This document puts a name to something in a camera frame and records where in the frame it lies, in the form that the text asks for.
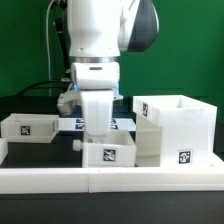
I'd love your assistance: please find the white front fence bar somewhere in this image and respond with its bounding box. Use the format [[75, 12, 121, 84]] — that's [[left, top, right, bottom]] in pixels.
[[0, 167, 224, 194]]

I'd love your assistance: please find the white left fence bar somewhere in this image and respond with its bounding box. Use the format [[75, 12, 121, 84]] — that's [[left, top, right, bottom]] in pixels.
[[0, 138, 8, 165]]

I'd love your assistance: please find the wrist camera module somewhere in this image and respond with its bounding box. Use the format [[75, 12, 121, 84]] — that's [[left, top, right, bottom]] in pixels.
[[57, 90, 81, 116]]

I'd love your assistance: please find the white thin cable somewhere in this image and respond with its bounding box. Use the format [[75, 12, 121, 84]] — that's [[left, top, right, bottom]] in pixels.
[[45, 0, 55, 97]]

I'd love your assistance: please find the white drawer cabinet box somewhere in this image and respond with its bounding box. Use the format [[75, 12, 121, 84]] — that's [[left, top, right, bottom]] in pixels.
[[133, 95, 217, 167]]

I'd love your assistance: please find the white drawer tray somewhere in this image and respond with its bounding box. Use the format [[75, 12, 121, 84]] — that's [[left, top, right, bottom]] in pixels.
[[1, 113, 59, 143], [73, 129, 137, 168]]

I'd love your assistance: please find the black cable bundle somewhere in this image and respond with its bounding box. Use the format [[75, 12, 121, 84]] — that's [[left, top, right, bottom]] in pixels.
[[14, 16, 73, 98]]

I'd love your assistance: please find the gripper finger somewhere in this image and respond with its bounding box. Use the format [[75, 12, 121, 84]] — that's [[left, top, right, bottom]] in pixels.
[[87, 135, 106, 144]]

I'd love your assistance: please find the white fence bar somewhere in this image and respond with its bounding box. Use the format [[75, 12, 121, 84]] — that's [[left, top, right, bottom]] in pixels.
[[0, 167, 224, 194], [0, 138, 8, 165]]

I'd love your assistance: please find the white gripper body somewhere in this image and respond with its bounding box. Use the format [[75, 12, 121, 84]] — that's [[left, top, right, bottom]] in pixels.
[[71, 60, 120, 136]]

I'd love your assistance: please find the white front drawer tray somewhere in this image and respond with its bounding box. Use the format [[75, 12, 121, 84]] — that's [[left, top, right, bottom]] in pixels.
[[73, 129, 137, 168]]

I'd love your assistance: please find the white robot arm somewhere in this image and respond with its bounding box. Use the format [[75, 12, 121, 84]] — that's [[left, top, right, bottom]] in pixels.
[[67, 0, 159, 142]]

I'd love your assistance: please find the white marker tag sheet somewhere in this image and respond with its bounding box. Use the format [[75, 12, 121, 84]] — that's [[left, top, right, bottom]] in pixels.
[[59, 118, 136, 131]]

